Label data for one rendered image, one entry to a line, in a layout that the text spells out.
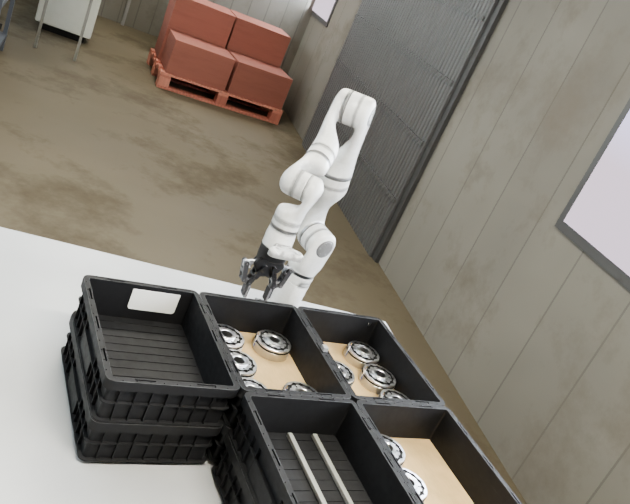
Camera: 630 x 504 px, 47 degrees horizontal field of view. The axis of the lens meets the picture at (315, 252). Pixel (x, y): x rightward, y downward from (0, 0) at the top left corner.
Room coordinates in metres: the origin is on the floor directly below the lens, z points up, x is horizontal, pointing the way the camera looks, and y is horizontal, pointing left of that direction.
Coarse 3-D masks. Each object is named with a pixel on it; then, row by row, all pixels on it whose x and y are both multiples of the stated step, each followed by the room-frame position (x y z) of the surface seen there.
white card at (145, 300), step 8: (136, 296) 1.58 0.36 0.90; (144, 296) 1.59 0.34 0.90; (152, 296) 1.60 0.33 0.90; (160, 296) 1.61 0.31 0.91; (168, 296) 1.62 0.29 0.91; (176, 296) 1.63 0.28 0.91; (128, 304) 1.57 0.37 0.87; (136, 304) 1.58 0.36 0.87; (144, 304) 1.59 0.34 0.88; (152, 304) 1.60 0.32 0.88; (160, 304) 1.61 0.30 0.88; (168, 304) 1.62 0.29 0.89; (176, 304) 1.64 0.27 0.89; (160, 312) 1.62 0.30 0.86; (168, 312) 1.63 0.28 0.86
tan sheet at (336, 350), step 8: (328, 344) 1.90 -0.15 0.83; (336, 344) 1.92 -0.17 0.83; (344, 344) 1.94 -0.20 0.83; (336, 352) 1.87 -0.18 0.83; (336, 360) 1.83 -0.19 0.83; (344, 360) 1.85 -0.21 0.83; (352, 368) 1.82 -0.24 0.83; (360, 384) 1.76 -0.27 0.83; (360, 392) 1.72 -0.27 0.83; (368, 392) 1.74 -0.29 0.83
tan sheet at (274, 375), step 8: (248, 336) 1.74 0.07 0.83; (248, 344) 1.70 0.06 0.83; (248, 352) 1.67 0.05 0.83; (256, 352) 1.68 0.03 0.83; (256, 360) 1.65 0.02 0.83; (264, 360) 1.66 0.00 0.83; (288, 360) 1.72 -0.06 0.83; (264, 368) 1.63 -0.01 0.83; (272, 368) 1.64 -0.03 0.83; (280, 368) 1.66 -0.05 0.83; (288, 368) 1.68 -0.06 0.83; (296, 368) 1.69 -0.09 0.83; (256, 376) 1.58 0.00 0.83; (264, 376) 1.59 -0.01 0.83; (272, 376) 1.61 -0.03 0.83; (280, 376) 1.62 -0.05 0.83; (288, 376) 1.64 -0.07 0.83; (296, 376) 1.66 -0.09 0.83; (264, 384) 1.56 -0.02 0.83; (272, 384) 1.57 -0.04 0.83; (280, 384) 1.59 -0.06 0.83
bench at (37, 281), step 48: (0, 240) 1.88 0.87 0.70; (48, 240) 2.00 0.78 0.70; (0, 288) 1.65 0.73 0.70; (48, 288) 1.75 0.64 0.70; (192, 288) 2.10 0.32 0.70; (240, 288) 2.25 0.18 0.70; (0, 336) 1.46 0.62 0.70; (48, 336) 1.55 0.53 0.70; (0, 384) 1.31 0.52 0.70; (48, 384) 1.38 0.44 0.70; (0, 432) 1.18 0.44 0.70; (48, 432) 1.23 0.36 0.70; (0, 480) 1.06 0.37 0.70; (48, 480) 1.11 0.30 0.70; (96, 480) 1.17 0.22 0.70; (144, 480) 1.22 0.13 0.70; (192, 480) 1.28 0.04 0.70
